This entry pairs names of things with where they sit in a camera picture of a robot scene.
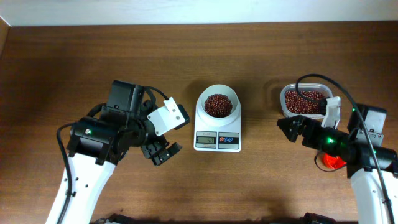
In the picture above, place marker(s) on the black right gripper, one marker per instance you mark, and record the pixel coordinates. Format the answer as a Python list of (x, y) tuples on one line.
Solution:
[(304, 129)]

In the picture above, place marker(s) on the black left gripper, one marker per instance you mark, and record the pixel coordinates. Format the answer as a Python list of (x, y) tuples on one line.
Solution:
[(158, 159)]

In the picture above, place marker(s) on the red plastic scoop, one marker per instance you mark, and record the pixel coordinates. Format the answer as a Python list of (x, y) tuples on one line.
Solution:
[(333, 163)]

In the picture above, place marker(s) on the white digital kitchen scale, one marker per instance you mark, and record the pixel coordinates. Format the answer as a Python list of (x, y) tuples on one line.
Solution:
[(218, 134)]

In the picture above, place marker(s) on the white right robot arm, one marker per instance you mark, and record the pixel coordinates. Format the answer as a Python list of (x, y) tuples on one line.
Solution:
[(372, 169)]

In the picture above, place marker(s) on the clear plastic food container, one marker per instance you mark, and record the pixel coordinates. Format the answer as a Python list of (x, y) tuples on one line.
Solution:
[(304, 87)]

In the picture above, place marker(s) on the red adzuki beans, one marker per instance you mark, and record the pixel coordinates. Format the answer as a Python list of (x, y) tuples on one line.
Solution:
[(298, 105)]

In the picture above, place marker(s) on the red beans in bowl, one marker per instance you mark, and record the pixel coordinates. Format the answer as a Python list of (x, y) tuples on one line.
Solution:
[(218, 106)]

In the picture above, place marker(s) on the white round bowl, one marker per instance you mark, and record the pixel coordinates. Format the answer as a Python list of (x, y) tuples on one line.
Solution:
[(219, 89)]

